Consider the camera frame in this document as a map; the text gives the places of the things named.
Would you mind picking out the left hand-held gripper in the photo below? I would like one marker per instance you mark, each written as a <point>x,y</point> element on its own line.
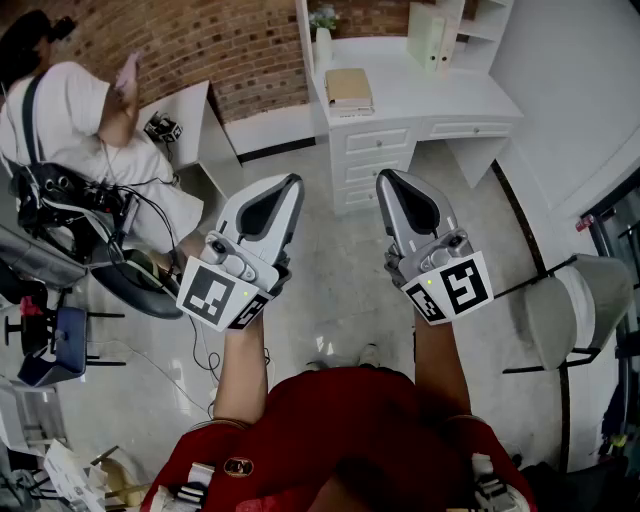
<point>227,272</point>

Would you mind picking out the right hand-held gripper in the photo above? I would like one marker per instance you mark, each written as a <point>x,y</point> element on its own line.
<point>450,280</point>

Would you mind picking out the person's right forearm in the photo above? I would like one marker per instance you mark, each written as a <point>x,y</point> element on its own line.
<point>440,365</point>

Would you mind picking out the black shoulder bag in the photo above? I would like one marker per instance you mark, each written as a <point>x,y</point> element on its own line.
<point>55,192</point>

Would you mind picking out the person's left forearm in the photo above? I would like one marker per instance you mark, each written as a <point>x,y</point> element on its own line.
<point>242,370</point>

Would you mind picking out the white desk with drawers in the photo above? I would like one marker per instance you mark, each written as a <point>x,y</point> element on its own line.
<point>430,95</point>

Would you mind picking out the white open shelf unit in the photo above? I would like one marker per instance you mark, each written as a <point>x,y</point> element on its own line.
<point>482,32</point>

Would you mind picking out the person's right hand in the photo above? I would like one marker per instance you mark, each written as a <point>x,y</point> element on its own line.
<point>394,265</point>

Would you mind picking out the person's left hand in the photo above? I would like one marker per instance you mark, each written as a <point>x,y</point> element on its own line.
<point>284,275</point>

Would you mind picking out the white book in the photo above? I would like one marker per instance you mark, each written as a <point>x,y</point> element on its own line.
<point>352,110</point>

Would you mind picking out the small white side table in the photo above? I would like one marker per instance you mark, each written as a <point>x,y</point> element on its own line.
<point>192,112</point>

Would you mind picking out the spare hand-held gripper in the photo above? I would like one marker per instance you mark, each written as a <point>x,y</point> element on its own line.
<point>165,127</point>

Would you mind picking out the tan book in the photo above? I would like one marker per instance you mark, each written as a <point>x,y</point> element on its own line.
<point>348,85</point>

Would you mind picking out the black office chair seat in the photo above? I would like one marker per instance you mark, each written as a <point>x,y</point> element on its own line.
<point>135,290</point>

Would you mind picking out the person's light shoe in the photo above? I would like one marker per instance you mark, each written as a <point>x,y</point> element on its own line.
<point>369,355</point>
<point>312,366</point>

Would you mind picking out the cream file binder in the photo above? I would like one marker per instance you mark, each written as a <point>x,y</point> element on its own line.
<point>447,47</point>

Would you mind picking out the small red object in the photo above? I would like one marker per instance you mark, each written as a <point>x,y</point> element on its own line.
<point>584,223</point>

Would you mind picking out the pale green file binder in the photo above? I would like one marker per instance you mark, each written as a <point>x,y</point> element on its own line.
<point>422,35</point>

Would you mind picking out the white vase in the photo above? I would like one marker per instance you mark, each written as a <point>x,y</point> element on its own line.
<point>323,47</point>

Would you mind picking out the pale flower bunch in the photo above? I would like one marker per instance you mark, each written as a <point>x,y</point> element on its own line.
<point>324,17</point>

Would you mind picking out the black framed glass door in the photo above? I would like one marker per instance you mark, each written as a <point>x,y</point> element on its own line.
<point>620,240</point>

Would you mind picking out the person's red shirt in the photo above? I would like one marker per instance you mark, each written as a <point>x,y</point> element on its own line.
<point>350,430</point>

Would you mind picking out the blue chair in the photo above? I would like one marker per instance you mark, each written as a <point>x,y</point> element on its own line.
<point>70,345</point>

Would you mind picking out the loose printed papers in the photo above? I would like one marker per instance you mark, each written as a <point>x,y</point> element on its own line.
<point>70,475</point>

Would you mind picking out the grey chair with black frame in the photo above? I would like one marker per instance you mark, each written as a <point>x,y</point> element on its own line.
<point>555,315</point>

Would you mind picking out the gold frame stool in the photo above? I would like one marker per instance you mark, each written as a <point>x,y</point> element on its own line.
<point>120,477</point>

